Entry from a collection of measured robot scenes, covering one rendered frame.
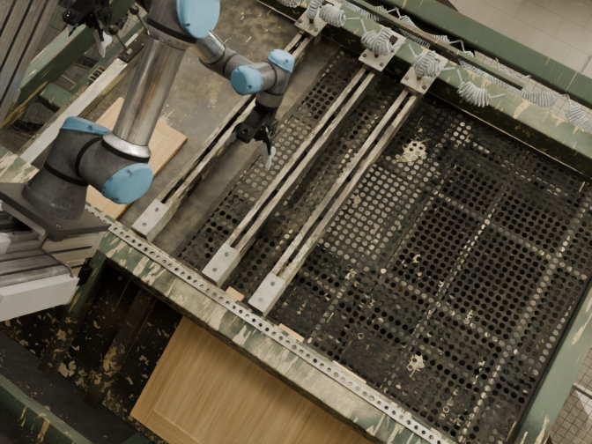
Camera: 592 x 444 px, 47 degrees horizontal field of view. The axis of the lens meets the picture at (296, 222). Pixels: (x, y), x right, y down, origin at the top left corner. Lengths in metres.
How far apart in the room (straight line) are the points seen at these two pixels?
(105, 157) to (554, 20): 6.10
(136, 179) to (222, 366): 1.04
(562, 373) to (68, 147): 1.58
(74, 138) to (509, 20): 5.99
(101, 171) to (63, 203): 0.16
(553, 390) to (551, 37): 5.34
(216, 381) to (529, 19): 5.56
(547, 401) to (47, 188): 1.55
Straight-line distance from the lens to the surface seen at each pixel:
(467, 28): 3.12
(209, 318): 2.16
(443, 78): 2.60
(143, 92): 1.54
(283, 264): 2.19
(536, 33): 7.24
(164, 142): 2.49
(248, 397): 2.44
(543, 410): 2.24
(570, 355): 2.31
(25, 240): 1.67
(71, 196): 1.71
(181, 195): 2.32
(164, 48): 1.53
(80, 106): 2.62
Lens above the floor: 1.58
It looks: 10 degrees down
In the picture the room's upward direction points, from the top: 29 degrees clockwise
